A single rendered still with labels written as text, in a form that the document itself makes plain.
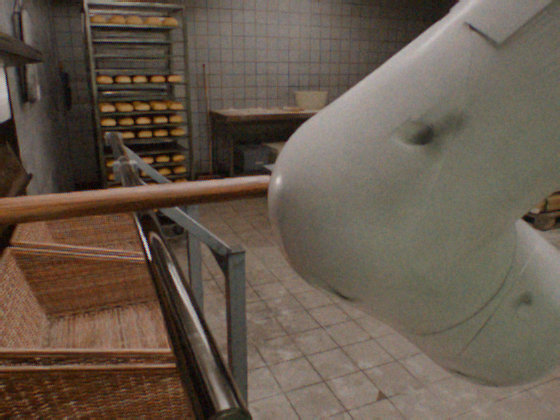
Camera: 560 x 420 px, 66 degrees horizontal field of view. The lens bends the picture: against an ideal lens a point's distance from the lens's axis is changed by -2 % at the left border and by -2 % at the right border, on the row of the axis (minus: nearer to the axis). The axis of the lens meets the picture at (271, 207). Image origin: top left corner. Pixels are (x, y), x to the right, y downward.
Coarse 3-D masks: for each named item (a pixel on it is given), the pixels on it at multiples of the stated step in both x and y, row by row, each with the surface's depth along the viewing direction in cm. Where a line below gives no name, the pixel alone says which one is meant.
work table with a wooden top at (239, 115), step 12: (276, 108) 564; (228, 120) 475; (240, 120) 482; (252, 120) 488; (264, 120) 494; (276, 120) 499; (288, 120) 505; (300, 120) 511; (216, 132) 547; (228, 132) 484; (216, 144) 552; (216, 156) 556; (216, 168) 561; (228, 168) 530
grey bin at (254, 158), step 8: (248, 144) 555; (256, 144) 555; (240, 152) 516; (248, 152) 510; (256, 152) 514; (264, 152) 517; (240, 160) 523; (248, 160) 514; (256, 160) 518; (264, 160) 521; (240, 168) 527; (248, 168) 517; (256, 168) 521
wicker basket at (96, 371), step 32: (0, 384) 78; (32, 384) 80; (64, 384) 83; (96, 384) 86; (128, 384) 88; (160, 384) 91; (0, 416) 79; (32, 416) 82; (64, 416) 85; (96, 416) 87; (128, 416) 90; (160, 416) 93
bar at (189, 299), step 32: (128, 160) 86; (160, 224) 52; (192, 224) 94; (160, 256) 41; (192, 256) 147; (224, 256) 99; (160, 288) 36; (192, 288) 150; (192, 320) 30; (192, 352) 27; (192, 384) 25; (224, 384) 24; (192, 416) 23; (224, 416) 22
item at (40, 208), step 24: (96, 192) 50; (120, 192) 51; (144, 192) 52; (168, 192) 53; (192, 192) 54; (216, 192) 55; (240, 192) 56; (264, 192) 58; (0, 216) 46; (24, 216) 47; (48, 216) 48; (72, 216) 50
